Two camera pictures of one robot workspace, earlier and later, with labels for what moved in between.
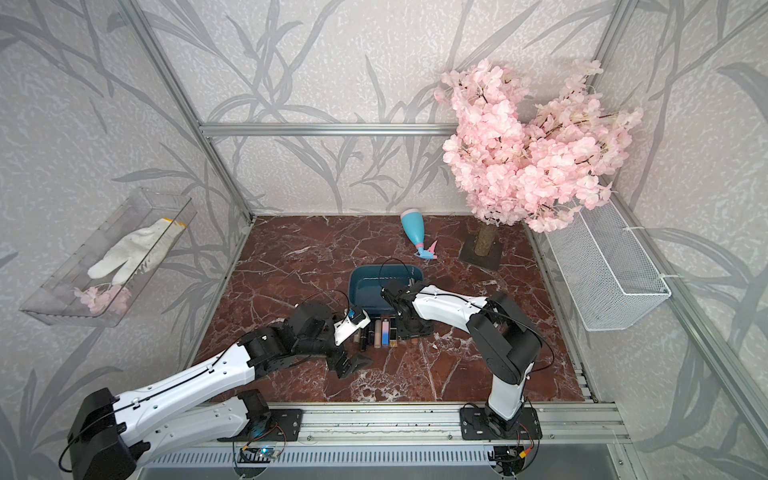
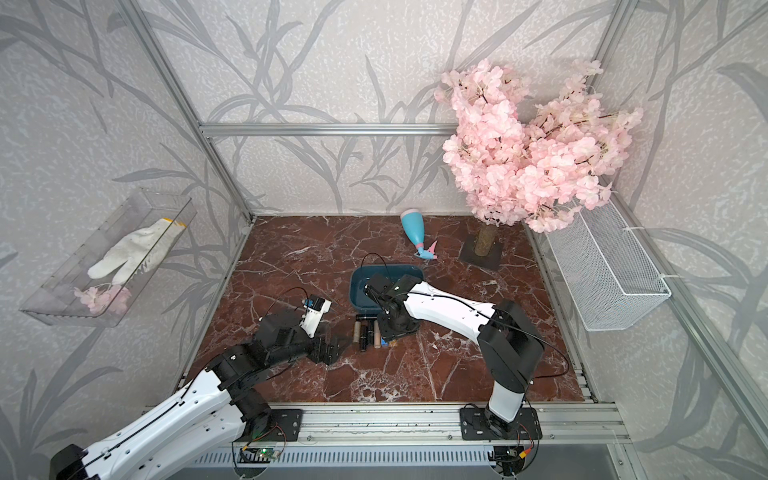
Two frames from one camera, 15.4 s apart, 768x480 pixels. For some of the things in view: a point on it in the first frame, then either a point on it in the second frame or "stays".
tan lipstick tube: x=377 y=333 stays
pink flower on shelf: x=105 y=297 stays
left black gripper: x=346 y=370 -> x=330 y=356
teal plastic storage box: x=366 y=284 stays
